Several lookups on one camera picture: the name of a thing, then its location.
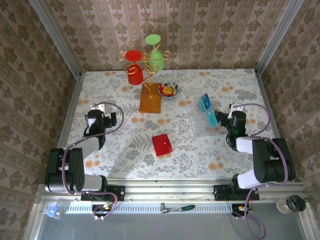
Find aluminium side rail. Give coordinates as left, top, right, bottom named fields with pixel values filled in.
left=253, top=68, right=296, bottom=182
left=56, top=73, right=85, bottom=151

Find clear jar black lid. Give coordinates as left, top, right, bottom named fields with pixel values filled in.
left=275, top=194, right=307, bottom=215

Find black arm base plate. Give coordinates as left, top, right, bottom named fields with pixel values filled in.
left=213, top=184, right=261, bottom=202
left=80, top=185, right=126, bottom=202

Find green handled ratchet wrench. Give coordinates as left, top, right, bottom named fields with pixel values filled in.
left=159, top=204, right=196, bottom=215

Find blue credit card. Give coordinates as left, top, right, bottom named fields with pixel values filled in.
left=200, top=93, right=212, bottom=110

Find grey metal tray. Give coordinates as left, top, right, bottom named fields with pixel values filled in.
left=23, top=202, right=320, bottom=240

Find teal credit card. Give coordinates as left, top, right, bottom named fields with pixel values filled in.
left=197, top=97, right=207, bottom=113
left=205, top=109, right=219, bottom=130

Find black connector board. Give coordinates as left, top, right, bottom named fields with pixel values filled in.
left=231, top=203, right=251, bottom=217
left=91, top=203, right=116, bottom=218

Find clear acrylic card stand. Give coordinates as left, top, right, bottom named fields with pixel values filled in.
left=184, top=93, right=222, bottom=139

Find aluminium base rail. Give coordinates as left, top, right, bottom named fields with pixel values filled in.
left=34, top=177, right=310, bottom=204

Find aluminium corner post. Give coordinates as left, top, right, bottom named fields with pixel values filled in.
left=254, top=0, right=305, bottom=75
left=28, top=0, right=83, bottom=78

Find red wine glass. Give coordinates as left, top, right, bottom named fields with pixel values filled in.
left=124, top=49, right=145, bottom=87

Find patterned ceramic bowl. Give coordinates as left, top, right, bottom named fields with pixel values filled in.
left=158, top=80, right=181, bottom=100

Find blue plastic connector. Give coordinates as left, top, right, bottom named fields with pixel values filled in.
left=44, top=206, right=63, bottom=220

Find gold wire rack wooden base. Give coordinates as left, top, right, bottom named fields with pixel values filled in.
left=117, top=38, right=173, bottom=115

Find red card holder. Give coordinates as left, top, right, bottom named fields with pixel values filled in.
left=151, top=133, right=173, bottom=158

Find floral tablecloth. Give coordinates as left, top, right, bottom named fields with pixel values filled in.
left=58, top=68, right=292, bottom=180

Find green wine glass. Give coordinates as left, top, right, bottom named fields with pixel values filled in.
left=144, top=34, right=166, bottom=71

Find white slotted cable duct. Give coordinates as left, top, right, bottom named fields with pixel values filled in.
left=42, top=203, right=235, bottom=215

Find red yellow wrapped candies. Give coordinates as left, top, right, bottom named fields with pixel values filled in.
left=159, top=83, right=176, bottom=97

